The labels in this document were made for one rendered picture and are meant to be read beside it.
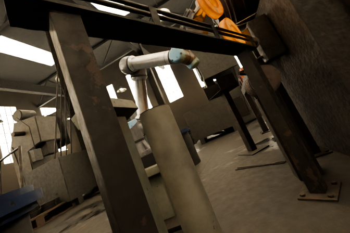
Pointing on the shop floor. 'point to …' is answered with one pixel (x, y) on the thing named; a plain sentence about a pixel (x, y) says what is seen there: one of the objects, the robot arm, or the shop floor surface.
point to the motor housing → (273, 74)
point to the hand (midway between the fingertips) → (208, 0)
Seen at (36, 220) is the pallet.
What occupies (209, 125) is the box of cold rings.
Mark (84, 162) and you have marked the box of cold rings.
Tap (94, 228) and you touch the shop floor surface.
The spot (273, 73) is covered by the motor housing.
